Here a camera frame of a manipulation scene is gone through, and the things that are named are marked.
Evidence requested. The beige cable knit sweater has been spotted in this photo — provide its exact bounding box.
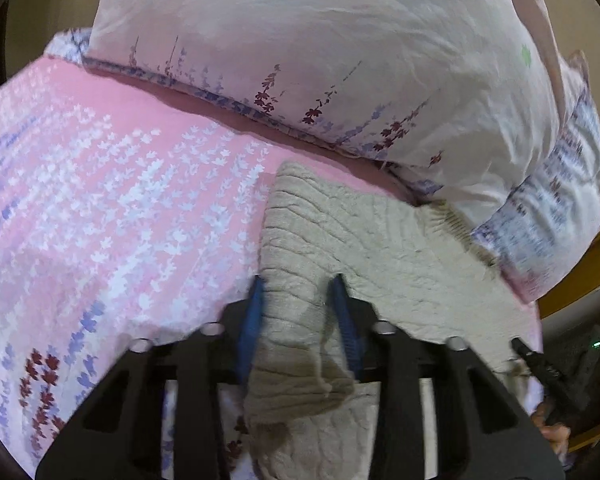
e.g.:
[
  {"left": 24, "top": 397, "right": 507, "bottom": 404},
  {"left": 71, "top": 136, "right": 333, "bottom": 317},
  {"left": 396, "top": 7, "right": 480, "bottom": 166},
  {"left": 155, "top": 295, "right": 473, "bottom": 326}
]
[{"left": 245, "top": 162, "right": 542, "bottom": 479}]

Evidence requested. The right floral pillow with tree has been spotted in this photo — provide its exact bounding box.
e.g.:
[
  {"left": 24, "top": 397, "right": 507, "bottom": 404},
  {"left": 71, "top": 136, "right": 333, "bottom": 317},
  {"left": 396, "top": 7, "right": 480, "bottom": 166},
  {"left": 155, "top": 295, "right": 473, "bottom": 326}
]
[{"left": 394, "top": 49, "right": 600, "bottom": 304}]

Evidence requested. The pink lavender floral bedsheet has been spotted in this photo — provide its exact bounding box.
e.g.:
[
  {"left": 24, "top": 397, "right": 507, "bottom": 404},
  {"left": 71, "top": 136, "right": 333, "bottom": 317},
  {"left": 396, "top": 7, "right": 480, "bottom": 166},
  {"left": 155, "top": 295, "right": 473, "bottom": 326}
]
[{"left": 0, "top": 29, "right": 544, "bottom": 480}]

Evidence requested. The left floral pink pillow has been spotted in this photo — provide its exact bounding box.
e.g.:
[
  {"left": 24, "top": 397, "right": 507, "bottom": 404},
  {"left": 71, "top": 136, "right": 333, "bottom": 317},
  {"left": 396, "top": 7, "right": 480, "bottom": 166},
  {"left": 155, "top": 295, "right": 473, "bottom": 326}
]
[{"left": 82, "top": 0, "right": 564, "bottom": 212}]

